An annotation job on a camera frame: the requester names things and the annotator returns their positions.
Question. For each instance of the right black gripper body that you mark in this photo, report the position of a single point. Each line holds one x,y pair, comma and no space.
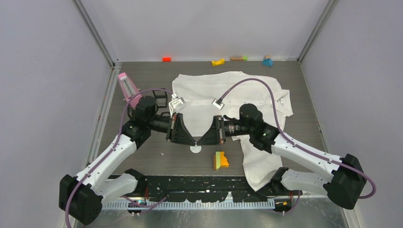
234,128

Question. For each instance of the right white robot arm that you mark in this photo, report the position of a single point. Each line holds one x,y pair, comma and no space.
341,179

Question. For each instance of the black frame display box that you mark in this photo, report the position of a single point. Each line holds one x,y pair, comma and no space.
161,98

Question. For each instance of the blue triangle block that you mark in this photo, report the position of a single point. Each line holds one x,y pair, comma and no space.
267,61

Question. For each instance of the tan and green block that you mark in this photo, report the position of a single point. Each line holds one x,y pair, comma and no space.
238,58

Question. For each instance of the pink metronome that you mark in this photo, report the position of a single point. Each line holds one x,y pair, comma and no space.
129,89

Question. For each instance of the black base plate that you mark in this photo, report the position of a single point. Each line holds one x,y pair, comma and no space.
207,189

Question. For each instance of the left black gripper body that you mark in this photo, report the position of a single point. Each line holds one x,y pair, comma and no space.
158,123

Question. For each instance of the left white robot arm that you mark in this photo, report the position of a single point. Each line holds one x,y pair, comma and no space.
82,196

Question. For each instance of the white shirt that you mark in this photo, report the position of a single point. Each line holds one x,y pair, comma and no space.
223,94

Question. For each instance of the orange yellow block pile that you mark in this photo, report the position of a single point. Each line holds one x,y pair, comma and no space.
220,161

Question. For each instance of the yellow arch block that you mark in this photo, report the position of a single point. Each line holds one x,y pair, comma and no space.
218,62

